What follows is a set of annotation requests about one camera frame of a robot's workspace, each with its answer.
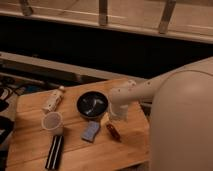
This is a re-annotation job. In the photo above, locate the white bottle with cap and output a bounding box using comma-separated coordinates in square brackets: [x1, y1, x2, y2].
[42, 86, 65, 113]

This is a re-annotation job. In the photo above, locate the dark cables clutter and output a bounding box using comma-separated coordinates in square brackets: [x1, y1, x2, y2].
[0, 75, 44, 171]

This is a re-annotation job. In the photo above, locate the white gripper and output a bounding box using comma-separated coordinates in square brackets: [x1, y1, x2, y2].
[100, 104, 128, 125]

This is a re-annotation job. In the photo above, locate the wooden board table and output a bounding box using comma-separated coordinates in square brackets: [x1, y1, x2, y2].
[6, 79, 149, 171]

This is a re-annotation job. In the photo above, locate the black white striped case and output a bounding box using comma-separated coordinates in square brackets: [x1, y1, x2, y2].
[45, 135, 64, 170]

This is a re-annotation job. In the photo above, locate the blue sponge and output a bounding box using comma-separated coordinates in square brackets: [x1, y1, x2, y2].
[81, 121, 100, 143]

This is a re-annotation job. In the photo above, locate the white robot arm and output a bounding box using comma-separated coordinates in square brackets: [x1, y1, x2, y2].
[108, 56, 213, 171]

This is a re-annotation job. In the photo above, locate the translucent plastic cup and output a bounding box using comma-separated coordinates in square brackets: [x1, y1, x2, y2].
[41, 112, 63, 135]

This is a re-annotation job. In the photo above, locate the metal railing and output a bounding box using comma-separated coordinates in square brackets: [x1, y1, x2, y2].
[0, 0, 213, 44]

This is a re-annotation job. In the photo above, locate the black ceramic bowl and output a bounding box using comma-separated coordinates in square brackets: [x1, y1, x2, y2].
[77, 91, 108, 119]

